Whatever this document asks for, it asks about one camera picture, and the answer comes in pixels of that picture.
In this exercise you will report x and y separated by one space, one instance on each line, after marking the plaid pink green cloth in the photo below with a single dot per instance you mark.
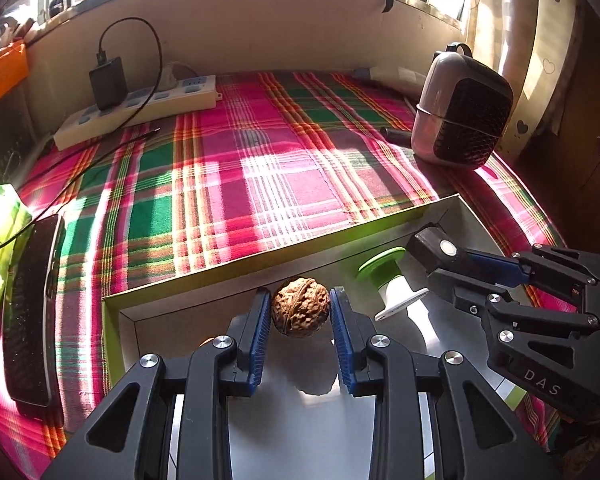
280 160

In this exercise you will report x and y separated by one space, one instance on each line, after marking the black glitter phone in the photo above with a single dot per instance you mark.
30 310

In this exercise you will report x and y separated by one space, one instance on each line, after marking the green tissue packet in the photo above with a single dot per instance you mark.
0 250

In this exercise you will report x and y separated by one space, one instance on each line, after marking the white tube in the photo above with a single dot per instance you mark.
390 77

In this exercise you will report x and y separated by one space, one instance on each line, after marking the black charger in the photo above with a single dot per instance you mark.
107 82

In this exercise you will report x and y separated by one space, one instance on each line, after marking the small pink black heater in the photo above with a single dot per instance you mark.
460 110

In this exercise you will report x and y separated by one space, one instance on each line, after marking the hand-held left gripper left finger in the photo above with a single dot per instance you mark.
260 335

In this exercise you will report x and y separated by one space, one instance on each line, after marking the heart print curtain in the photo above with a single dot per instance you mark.
520 35

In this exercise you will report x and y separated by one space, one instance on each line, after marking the black flashlight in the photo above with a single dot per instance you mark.
437 250

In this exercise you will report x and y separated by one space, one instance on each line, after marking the round brown walnut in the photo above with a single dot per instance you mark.
300 307

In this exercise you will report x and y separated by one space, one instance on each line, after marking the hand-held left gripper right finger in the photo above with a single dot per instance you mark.
341 340

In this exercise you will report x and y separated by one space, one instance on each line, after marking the green and white cardboard box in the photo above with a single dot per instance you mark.
205 280

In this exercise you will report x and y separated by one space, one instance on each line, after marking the orange bin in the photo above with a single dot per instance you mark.
0 77

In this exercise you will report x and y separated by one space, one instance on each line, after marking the green and white spool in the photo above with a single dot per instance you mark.
390 280

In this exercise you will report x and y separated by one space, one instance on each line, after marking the black pen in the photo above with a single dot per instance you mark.
397 134

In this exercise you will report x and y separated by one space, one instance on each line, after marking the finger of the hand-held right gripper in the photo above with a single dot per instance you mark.
480 292
495 267

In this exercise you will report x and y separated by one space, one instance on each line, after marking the white power strip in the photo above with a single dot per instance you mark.
180 97

